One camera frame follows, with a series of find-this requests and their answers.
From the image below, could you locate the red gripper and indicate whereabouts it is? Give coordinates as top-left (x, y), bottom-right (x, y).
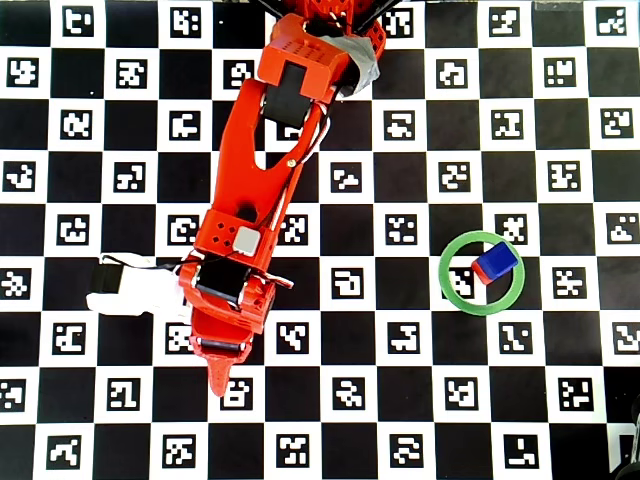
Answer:
top-left (188, 278), bottom-right (277, 399)

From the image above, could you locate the red cube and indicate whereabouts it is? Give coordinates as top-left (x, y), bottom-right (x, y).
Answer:
top-left (471, 258), bottom-right (495, 286)

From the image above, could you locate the blue cube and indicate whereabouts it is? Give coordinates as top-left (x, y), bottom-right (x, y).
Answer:
top-left (472, 241), bottom-right (520, 279)

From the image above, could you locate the red robot base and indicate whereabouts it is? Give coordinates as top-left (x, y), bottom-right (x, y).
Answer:
top-left (257, 0), bottom-right (401, 26)

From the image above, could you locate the grey square connector box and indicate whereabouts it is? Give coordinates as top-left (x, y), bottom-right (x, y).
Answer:
top-left (233, 225), bottom-right (262, 256)

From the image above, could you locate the black white checkerboard marker mat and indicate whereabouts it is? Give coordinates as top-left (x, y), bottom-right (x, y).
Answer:
top-left (0, 0), bottom-right (640, 480)

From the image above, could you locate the clear tape strip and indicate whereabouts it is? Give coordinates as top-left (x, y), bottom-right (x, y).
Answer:
top-left (532, 0), bottom-right (586, 12)

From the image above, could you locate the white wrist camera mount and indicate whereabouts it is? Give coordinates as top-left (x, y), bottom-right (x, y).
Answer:
top-left (85, 252), bottom-right (194, 324)

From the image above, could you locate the thin black camera cable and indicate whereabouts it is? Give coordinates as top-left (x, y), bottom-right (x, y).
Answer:
top-left (99, 249), bottom-right (241, 274)

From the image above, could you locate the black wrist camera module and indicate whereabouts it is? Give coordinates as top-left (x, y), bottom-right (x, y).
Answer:
top-left (92, 262), bottom-right (121, 294)

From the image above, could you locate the green ring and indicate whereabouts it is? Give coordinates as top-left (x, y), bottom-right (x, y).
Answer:
top-left (438, 230), bottom-right (526, 317)

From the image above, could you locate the arm motor cable bundle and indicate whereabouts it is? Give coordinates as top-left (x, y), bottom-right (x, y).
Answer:
top-left (267, 82), bottom-right (351, 226)

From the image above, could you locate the grey duct tape patch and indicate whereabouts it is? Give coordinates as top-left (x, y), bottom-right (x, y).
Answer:
top-left (324, 33), bottom-right (382, 97)

